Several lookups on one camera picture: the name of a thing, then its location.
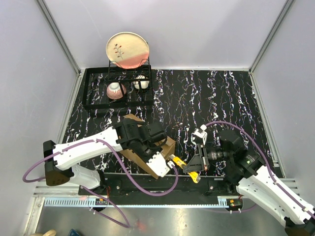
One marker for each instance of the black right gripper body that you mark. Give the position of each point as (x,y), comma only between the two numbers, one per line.
(203,151)

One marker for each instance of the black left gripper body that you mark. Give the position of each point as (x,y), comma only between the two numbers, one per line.
(145,153)

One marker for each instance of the yellow utility knife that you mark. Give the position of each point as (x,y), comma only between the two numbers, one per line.
(193,174)

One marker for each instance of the brown cardboard express box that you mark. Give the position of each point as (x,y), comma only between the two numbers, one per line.
(162,152)

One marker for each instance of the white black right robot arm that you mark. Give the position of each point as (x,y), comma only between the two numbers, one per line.
(249,175)

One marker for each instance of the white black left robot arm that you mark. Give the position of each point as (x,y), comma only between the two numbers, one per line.
(64,166)

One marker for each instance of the small white cup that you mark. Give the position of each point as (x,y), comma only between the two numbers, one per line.
(141,84)

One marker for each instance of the pink patterned bowl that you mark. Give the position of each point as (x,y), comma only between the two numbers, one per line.
(115,91)

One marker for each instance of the beige pink floral plate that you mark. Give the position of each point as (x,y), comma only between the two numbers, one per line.
(127,50)

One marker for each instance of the dark blue tray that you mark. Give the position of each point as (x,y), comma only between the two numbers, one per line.
(72,232)

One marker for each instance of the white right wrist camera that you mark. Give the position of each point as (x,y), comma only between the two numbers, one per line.
(199,135)

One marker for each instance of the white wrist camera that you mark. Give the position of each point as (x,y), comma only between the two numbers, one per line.
(199,135)
(159,165)

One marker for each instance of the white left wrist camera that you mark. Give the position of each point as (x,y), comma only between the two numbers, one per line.
(159,165)

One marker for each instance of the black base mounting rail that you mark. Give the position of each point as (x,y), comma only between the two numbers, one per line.
(117,185)

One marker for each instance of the black wire dish rack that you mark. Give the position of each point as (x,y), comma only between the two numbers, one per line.
(96,81)

